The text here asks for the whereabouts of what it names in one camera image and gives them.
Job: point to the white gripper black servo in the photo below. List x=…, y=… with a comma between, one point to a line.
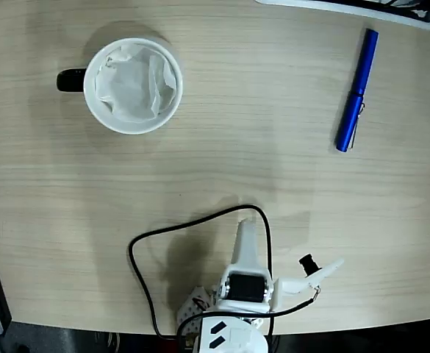
x=245, y=287

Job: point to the blue metal pen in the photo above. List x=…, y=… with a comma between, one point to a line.
x=361, y=77

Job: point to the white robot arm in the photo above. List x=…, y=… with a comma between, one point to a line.
x=233, y=334

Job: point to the crumpled white tissue paper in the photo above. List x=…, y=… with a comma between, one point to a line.
x=133, y=84

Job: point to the white flat panel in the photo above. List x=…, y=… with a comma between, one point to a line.
x=328, y=5

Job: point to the black device with white marks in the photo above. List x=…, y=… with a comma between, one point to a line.
x=402, y=11

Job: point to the black wrist camera white mount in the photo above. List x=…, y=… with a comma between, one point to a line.
x=295, y=285

